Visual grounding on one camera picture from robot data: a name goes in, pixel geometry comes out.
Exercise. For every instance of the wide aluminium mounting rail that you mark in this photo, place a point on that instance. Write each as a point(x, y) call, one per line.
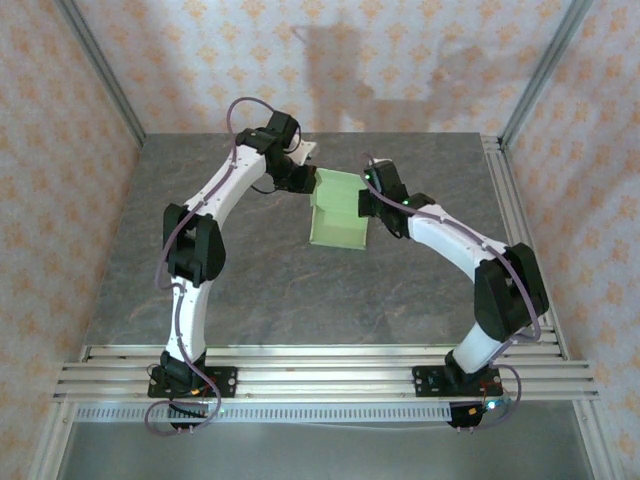
point(325, 372)

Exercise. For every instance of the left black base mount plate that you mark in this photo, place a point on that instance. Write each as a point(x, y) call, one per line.
point(225, 382)

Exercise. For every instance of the aluminium side rail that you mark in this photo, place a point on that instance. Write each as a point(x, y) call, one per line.
point(510, 200)

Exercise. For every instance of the light green paper box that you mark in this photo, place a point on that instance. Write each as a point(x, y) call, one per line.
point(337, 225)

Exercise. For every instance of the short aluminium frame leg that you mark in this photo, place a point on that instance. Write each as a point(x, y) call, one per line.
point(50, 440)
point(597, 440)

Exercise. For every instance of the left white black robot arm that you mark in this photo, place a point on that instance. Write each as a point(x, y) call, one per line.
point(190, 310)

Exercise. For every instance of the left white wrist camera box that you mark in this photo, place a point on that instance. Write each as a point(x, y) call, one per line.
point(306, 150)

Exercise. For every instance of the aluminium frame post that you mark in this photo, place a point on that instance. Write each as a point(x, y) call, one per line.
point(540, 70)
point(107, 75)

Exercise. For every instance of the left black base electronics bracket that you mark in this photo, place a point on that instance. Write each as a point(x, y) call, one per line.
point(187, 411)

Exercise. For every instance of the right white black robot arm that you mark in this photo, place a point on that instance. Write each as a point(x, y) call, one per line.
point(480, 345)

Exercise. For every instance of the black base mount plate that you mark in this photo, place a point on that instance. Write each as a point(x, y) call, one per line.
point(225, 382)
point(425, 382)

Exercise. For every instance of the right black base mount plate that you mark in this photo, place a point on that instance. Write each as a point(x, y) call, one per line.
point(425, 382)

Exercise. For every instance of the right black base electronics bracket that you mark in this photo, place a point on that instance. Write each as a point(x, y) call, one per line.
point(465, 417)

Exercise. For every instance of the black base electronics bracket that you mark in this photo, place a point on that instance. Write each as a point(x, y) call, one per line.
point(465, 417)
point(187, 411)

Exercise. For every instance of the grey metal sheet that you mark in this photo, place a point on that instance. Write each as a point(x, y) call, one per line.
point(325, 452)

